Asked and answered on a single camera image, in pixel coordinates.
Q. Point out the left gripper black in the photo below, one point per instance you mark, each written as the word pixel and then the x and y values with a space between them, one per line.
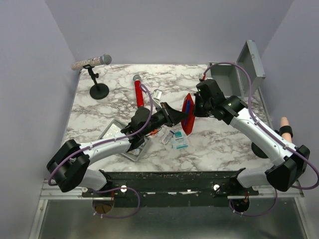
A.
pixel 172 116

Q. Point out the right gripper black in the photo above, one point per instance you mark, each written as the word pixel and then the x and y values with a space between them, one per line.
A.
pixel 197 112

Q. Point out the red first aid pouch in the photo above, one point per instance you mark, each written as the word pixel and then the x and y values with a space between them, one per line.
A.
pixel 188 107

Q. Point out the small sachet packet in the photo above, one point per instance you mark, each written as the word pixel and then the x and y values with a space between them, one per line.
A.
pixel 167 137

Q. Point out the teal white wipe packet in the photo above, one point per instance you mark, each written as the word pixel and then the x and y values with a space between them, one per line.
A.
pixel 178 140

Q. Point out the red small scissors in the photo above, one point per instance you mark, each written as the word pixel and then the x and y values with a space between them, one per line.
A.
pixel 154 132

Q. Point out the white gauze pad bag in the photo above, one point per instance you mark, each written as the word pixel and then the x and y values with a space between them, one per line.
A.
pixel 112 130

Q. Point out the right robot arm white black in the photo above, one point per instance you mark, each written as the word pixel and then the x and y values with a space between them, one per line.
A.
pixel 289 161

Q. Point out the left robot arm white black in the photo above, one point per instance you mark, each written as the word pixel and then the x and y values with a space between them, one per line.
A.
pixel 68 168

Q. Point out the grey metal medicine case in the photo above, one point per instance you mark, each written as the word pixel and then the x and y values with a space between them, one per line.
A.
pixel 232 81

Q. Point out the red glitter microphone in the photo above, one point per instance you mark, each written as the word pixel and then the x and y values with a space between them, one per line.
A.
pixel 138 91

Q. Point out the black microphone stand left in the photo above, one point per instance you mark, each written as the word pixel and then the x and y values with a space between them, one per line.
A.
pixel 99 90

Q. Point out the beige microphone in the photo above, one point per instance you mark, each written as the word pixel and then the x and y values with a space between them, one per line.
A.
pixel 285 130

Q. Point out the silver glitter microphone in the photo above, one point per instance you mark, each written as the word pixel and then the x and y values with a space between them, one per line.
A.
pixel 96 61

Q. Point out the black mounting rail base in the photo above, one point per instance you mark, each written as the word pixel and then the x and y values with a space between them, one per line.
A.
pixel 159 189

